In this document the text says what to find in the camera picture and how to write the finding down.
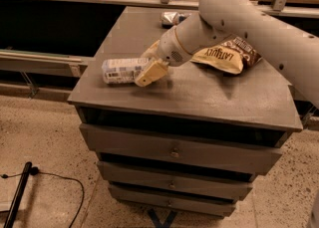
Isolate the black cable on floor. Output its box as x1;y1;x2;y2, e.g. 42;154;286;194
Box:
0;168;86;228

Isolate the low metal shelf rail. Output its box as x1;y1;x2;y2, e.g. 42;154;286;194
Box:
0;49;92;98

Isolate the middle grey drawer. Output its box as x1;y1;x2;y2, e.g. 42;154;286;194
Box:
97;161;252;201

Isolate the grey drawer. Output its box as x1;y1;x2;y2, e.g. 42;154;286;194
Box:
80;123;282;175
97;161;252;201
109;184;235;217

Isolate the yellow brown chip bag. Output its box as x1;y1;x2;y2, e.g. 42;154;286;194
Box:
191;37;261;75

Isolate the grey drawer cabinet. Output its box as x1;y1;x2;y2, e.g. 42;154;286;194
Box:
69;7;302;205

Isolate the black pole on floor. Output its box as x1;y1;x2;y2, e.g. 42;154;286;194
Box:
4;161;32;228

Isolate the clear plastic water bottle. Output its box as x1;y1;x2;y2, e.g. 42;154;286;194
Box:
102;58;150;84

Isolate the bottom grey drawer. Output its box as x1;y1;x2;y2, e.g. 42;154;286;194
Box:
109;184;235;217

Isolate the top grey drawer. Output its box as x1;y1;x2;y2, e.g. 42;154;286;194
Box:
80;123;282;175

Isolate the redbull can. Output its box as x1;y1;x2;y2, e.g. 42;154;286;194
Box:
160;12;190;29

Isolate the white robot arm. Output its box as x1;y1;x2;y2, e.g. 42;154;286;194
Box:
135;0;319;108

